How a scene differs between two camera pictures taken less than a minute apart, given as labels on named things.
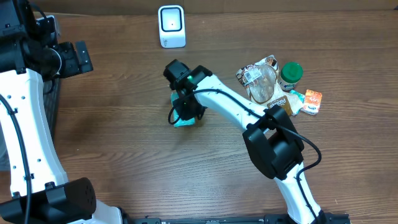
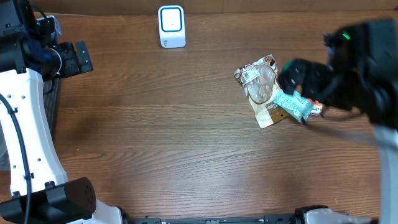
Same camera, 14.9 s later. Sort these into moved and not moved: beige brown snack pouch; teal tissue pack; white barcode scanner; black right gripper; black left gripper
Moved: black right gripper; teal tissue pack
Not moved: black left gripper; white barcode scanner; beige brown snack pouch
